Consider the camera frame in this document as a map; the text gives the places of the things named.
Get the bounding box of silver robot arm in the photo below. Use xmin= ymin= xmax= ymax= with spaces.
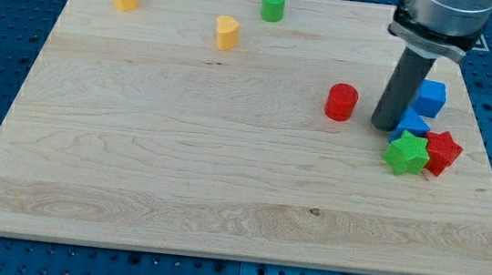
xmin=387 ymin=0 xmax=492 ymax=63

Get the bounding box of green cylinder block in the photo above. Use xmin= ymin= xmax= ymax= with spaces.
xmin=260 ymin=0 xmax=286 ymax=23

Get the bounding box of green star block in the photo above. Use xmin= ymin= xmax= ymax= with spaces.
xmin=383 ymin=130 xmax=430 ymax=176

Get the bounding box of red star block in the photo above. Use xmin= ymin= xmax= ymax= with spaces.
xmin=425 ymin=131 xmax=463 ymax=177

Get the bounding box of yellow heart block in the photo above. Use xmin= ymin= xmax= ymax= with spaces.
xmin=215 ymin=15 xmax=240 ymax=51

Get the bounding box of wooden board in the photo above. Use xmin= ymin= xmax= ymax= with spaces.
xmin=0 ymin=0 xmax=492 ymax=275

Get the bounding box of blue cube block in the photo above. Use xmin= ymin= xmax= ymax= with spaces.
xmin=412 ymin=79 xmax=447 ymax=117

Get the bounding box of red cylinder block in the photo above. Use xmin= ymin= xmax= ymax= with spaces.
xmin=324 ymin=83 xmax=360 ymax=122

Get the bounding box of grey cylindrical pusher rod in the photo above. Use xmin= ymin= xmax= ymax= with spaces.
xmin=371 ymin=47 xmax=436 ymax=131

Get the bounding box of blue triangle block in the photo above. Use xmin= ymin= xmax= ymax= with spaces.
xmin=388 ymin=108 xmax=430 ymax=143

